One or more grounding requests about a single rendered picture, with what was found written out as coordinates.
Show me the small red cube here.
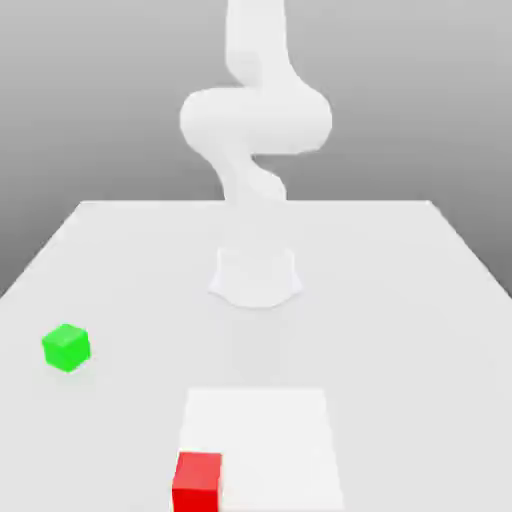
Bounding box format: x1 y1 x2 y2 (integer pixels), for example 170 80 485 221
171 450 223 512

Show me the small green cube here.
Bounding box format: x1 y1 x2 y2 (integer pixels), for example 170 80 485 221
40 322 92 374

